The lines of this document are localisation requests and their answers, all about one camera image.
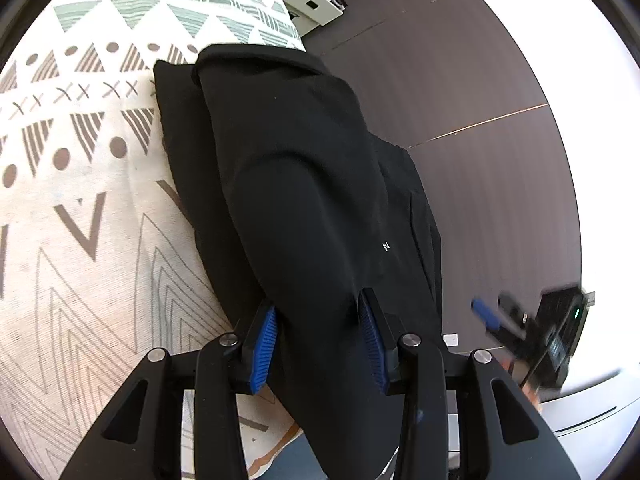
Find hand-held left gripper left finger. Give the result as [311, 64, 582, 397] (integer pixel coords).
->
[59, 299, 280, 480]

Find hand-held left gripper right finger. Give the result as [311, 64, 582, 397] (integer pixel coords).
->
[358, 287, 583, 480]

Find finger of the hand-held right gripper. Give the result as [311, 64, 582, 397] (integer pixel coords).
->
[471, 298, 524, 359]
[498, 292, 539, 337]

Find black button-up shirt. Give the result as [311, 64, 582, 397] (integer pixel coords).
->
[191, 43, 445, 480]

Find folded black clothes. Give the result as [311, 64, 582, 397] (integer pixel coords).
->
[152, 58, 266, 321]

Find white cabinet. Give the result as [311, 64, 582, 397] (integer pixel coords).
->
[540, 367, 631, 441]

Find white geometric patterned blanket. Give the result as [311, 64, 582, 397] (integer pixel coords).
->
[0, 0, 308, 480]

